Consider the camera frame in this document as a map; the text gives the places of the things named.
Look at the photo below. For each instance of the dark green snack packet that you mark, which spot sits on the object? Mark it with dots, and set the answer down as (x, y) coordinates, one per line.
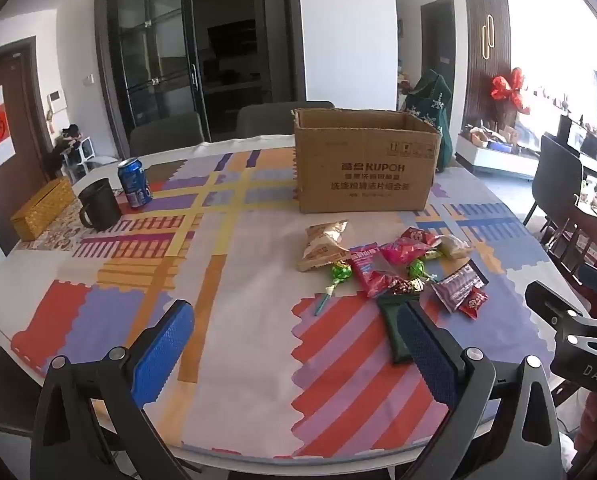
(392, 330)

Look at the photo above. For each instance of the black framed glass door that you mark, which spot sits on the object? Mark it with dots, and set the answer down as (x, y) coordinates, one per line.
(153, 50)

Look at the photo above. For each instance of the blue soda can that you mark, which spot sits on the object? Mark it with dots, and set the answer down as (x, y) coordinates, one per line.
(134, 182)

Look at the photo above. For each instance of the dark wooden chair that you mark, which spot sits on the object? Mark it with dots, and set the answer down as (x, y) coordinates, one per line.
(578, 240)

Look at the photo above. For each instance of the black mug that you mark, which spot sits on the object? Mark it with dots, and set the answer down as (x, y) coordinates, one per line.
(101, 205)

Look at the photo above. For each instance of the grey dining chair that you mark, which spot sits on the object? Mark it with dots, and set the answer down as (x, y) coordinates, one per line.
(166, 132)
(278, 117)

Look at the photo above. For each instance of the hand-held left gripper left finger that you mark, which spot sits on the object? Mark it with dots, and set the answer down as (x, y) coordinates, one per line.
(164, 345)

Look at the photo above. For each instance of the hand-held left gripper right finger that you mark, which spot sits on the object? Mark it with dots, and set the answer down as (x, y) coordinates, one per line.
(428, 355)

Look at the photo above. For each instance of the gold wall light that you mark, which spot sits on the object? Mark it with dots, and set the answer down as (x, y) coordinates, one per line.
(487, 40)

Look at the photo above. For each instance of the white low cabinet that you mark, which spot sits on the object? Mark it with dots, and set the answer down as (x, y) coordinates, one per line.
(498, 157)

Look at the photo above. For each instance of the small beige snack packet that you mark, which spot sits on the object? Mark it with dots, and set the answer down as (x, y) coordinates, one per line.
(453, 246)

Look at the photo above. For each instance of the white shelf rack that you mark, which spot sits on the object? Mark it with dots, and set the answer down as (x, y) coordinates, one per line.
(81, 157)

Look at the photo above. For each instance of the dark brown room door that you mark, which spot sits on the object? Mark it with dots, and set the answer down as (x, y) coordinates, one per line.
(438, 50)

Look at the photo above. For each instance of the yellow woven box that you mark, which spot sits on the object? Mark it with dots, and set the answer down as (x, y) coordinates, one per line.
(43, 207)

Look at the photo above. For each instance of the white wall intercom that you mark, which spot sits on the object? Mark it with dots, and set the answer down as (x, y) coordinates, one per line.
(56, 101)

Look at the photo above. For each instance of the small red snack packet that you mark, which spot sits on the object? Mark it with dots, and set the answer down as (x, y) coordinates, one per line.
(474, 302)

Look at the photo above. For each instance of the brown cardboard box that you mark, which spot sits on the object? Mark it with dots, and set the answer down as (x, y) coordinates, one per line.
(368, 180)

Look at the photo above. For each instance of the red bow decoration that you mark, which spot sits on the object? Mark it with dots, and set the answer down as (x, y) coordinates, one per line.
(510, 87)

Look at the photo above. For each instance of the beige biscuit packet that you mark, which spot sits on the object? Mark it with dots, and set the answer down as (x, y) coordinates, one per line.
(321, 250)

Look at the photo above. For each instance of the dark side chair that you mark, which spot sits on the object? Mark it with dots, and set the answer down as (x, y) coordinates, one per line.
(560, 170)

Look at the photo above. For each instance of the dark slatted wall panel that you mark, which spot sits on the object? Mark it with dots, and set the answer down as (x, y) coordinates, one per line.
(485, 85)

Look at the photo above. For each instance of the magenta snack packet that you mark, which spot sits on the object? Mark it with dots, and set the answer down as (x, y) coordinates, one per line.
(403, 251)

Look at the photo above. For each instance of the brown entrance door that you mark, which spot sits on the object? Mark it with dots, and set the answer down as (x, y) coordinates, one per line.
(23, 125)

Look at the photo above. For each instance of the green wrapped lollipop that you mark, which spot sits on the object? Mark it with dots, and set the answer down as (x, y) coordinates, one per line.
(417, 269)
(342, 272)

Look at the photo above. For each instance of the floral patterned cloth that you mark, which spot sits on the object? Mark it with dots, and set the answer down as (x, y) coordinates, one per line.
(63, 234)

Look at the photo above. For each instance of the dark red candy packet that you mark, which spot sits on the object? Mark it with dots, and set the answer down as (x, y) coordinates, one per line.
(406, 286)

